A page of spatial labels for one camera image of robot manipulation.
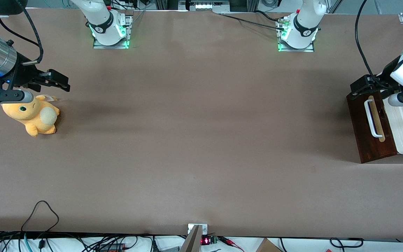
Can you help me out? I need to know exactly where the black cable across table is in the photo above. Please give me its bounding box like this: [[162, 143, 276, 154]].
[[218, 12, 287, 31]]

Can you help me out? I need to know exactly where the black looped cable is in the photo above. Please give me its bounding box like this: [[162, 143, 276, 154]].
[[21, 200, 60, 233]]

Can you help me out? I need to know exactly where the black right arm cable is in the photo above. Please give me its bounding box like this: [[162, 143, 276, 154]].
[[0, 6, 44, 65]]

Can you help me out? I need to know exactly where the black cable loop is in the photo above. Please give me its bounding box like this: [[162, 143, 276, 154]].
[[329, 237, 365, 249]]

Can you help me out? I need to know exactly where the red wire pair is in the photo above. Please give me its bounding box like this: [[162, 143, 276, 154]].
[[221, 237, 245, 252]]

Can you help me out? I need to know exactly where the white lit device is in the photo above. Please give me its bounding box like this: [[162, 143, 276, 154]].
[[194, 0, 231, 12]]

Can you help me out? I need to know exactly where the orange plush toy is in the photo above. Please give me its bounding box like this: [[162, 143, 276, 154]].
[[1, 94, 61, 138]]

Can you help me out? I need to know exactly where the white drawer handle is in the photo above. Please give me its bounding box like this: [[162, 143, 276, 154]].
[[364, 99, 383, 138]]

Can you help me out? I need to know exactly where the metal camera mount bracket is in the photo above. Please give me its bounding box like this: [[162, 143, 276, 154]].
[[179, 223, 209, 252]]

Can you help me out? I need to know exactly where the dark wood drawer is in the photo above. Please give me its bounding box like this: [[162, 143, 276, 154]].
[[347, 92, 398, 162]]

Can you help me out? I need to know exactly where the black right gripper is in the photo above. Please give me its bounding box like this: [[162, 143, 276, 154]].
[[4, 52, 71, 92]]

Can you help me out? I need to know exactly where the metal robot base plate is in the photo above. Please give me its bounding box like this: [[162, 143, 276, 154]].
[[277, 17, 315, 53], [93, 15, 133, 49]]

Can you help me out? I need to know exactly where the tan wooden handle backing strip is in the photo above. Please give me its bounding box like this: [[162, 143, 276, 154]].
[[368, 95, 387, 143]]

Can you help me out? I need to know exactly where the brown cardboard piece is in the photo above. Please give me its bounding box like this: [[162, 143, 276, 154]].
[[255, 238, 283, 252]]

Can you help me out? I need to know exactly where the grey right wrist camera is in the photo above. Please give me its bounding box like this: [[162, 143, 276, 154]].
[[0, 90, 34, 104]]

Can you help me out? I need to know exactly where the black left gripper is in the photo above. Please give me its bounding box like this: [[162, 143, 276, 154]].
[[350, 55, 403, 96]]

